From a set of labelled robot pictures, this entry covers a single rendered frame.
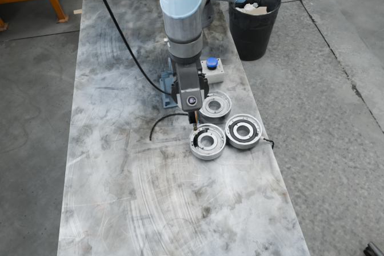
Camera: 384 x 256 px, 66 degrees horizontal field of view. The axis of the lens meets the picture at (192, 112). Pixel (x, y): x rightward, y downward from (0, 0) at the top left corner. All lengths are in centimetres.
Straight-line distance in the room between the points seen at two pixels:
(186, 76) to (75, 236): 49
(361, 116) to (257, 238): 147
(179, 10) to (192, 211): 50
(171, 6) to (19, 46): 234
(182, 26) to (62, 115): 166
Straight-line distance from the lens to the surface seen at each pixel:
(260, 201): 83
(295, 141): 189
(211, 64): 98
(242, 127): 91
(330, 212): 176
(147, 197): 84
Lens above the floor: 157
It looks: 54 degrees down
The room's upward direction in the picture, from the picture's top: 5 degrees counter-clockwise
